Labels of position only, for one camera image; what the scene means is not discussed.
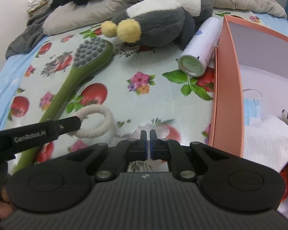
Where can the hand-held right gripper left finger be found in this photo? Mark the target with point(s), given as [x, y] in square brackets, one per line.
[144, 148]

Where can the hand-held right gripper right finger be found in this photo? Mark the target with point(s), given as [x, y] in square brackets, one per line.
[154, 148]

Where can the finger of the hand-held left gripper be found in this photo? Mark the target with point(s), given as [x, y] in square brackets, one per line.
[67, 124]

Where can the green plush cucumber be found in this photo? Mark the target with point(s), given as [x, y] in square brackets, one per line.
[62, 95]

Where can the pink cardboard box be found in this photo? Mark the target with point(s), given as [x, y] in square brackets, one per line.
[228, 88]

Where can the blue face mask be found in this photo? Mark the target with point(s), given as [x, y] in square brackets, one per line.
[252, 110]

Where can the white paper towel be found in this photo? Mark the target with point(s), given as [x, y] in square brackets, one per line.
[266, 139]

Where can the person's left hand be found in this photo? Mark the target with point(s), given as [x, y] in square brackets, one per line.
[0, 209]

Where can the fruit print plastic tablecloth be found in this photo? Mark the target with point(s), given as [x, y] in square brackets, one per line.
[146, 60]

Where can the dark grey fleece blanket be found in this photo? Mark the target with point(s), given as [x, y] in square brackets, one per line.
[26, 38]

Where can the light grey duvet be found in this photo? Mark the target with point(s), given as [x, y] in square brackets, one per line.
[86, 14]

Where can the white spray can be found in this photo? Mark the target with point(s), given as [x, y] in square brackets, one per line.
[201, 45]

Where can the grey penguin plush toy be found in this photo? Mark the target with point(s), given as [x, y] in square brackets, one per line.
[158, 26]

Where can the white crumpled cloth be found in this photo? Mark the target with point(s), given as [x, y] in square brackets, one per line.
[37, 0]

